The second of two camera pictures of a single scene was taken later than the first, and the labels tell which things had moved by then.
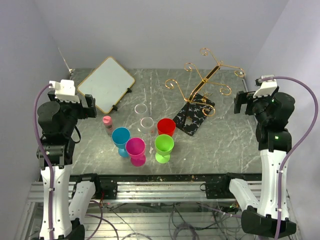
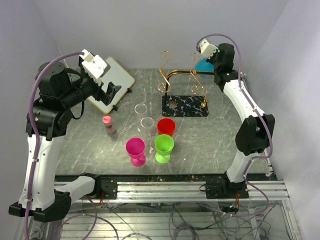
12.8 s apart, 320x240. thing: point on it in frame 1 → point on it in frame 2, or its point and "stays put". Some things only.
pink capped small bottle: [107, 121] stays put
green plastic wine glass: [164, 144] stays put
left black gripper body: [74, 109] → [96, 90]
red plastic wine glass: [166, 126] stays put
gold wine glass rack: [203, 97] → [186, 106]
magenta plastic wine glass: [135, 147] stays put
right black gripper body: [254, 105] → [211, 59]
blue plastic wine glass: [120, 136] → [202, 65]
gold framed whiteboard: [107, 83] stays put
